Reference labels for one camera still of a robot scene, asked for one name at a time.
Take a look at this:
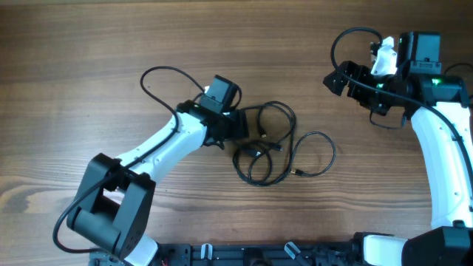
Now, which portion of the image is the black left camera cable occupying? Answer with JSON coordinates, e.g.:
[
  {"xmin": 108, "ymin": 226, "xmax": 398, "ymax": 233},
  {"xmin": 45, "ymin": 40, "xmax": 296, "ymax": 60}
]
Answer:
[{"xmin": 52, "ymin": 66, "xmax": 206, "ymax": 255}]

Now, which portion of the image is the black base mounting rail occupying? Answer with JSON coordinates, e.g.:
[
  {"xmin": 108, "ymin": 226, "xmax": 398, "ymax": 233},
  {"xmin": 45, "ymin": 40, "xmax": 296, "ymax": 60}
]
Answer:
[{"xmin": 89, "ymin": 242, "xmax": 363, "ymax": 266}]

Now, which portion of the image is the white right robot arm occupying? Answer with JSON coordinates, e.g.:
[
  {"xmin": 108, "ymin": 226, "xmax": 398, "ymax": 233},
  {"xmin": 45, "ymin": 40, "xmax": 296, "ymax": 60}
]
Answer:
[{"xmin": 323, "ymin": 31, "xmax": 472, "ymax": 265}]

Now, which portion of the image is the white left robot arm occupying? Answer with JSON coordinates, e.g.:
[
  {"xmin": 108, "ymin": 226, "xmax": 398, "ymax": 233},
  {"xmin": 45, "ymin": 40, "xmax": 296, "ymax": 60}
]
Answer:
[{"xmin": 66, "ymin": 75, "xmax": 248, "ymax": 265}]

